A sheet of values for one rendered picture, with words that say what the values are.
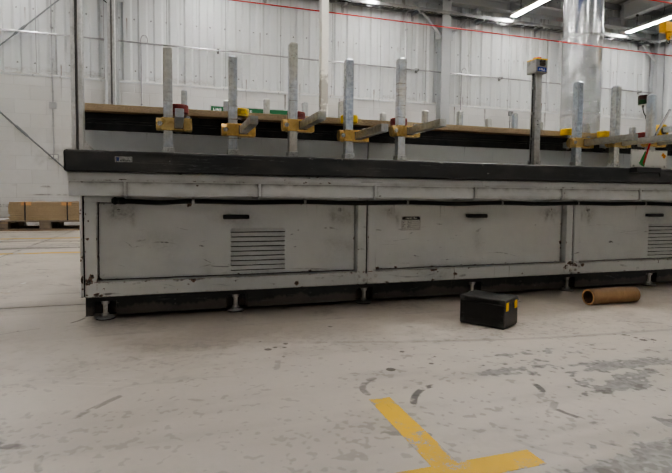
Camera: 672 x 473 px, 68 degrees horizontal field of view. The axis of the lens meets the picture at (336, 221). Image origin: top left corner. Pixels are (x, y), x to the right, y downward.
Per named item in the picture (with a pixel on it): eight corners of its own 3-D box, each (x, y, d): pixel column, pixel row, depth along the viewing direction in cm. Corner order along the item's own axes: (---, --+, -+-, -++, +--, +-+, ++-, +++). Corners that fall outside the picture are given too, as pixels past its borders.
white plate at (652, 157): (667, 169, 274) (668, 150, 273) (630, 167, 266) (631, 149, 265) (666, 169, 274) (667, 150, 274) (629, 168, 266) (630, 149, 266)
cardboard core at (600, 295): (640, 287, 256) (594, 290, 247) (640, 303, 257) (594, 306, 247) (627, 284, 264) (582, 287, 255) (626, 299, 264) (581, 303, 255)
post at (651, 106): (653, 182, 272) (657, 93, 270) (648, 182, 271) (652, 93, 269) (647, 182, 276) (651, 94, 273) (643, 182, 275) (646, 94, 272)
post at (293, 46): (297, 157, 211) (297, 41, 208) (289, 157, 210) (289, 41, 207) (295, 157, 214) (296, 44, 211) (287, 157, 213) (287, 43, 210)
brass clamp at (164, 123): (192, 131, 196) (192, 118, 196) (155, 129, 192) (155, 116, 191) (191, 132, 202) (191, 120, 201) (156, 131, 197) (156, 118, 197)
